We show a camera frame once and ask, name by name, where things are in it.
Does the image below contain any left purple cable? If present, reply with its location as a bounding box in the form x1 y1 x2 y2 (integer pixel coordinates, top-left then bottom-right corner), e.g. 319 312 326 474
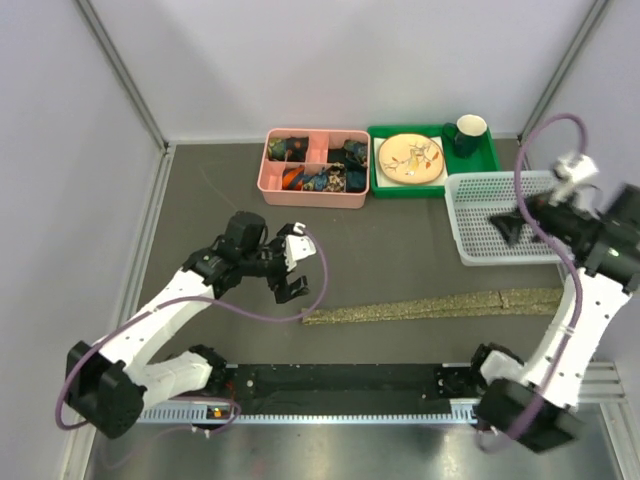
54 227 330 431

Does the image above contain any rolled orange blue tie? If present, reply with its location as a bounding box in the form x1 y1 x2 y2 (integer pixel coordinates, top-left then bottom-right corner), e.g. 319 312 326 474
281 166 313 191

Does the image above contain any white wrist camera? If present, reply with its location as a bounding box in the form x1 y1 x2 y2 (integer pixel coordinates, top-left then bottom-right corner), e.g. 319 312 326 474
552 153 599 196
285 222 317 271

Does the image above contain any dark green mug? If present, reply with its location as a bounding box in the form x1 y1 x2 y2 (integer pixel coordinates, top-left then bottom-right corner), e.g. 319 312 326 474
442 114 488 158

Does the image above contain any purple cable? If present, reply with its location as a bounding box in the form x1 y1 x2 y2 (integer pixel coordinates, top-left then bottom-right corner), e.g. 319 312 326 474
474 113 590 454
54 227 330 431

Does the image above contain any pink divided storage box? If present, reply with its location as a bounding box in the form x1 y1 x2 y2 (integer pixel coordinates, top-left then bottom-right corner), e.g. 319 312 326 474
257 128 372 209

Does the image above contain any grey slotted cable duct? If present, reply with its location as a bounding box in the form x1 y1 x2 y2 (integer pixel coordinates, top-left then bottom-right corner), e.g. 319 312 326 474
134 403 479 425

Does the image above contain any rolled dark paisley tie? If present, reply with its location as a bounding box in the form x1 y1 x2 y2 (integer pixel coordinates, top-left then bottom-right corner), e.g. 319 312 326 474
302 166 366 193

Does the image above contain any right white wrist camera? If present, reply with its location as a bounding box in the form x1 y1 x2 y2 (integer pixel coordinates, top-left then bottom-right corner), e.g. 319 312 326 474
552 153 599 196

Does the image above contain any cream floral plate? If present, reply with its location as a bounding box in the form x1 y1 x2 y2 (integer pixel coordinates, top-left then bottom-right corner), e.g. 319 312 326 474
377 133 446 186

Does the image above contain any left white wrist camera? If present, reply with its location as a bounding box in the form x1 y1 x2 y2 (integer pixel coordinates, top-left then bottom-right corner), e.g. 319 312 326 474
285 222 317 271

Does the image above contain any rolled teal patterned tie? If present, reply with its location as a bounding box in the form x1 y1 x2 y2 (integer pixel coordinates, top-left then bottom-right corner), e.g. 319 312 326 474
327 140 367 171

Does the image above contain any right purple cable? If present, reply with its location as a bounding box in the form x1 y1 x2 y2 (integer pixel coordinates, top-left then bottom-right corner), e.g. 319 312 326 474
474 113 590 454

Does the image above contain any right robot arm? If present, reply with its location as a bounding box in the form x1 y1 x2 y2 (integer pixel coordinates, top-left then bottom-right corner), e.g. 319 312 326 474
466 184 639 453

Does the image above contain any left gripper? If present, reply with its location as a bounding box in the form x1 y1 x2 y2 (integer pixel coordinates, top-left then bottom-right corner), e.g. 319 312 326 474
241 224 309 301

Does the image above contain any aluminium frame rail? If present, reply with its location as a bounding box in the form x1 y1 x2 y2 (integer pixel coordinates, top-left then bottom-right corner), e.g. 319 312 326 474
579 362 625 403

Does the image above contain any rolled dark floral tie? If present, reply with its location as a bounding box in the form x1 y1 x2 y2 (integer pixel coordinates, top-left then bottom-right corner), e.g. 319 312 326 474
267 137 309 162

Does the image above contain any white perforated plastic basket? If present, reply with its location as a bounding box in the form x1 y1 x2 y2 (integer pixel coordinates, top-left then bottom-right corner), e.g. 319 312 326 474
444 171 561 267

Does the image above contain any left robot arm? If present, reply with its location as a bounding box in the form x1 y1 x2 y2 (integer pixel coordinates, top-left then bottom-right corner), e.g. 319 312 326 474
55 211 319 439

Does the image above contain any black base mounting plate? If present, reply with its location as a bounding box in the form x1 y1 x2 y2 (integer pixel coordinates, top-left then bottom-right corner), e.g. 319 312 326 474
196 364 480 426

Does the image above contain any olive green patterned tie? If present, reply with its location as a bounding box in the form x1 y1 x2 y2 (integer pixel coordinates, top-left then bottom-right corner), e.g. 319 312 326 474
301 288 563 325

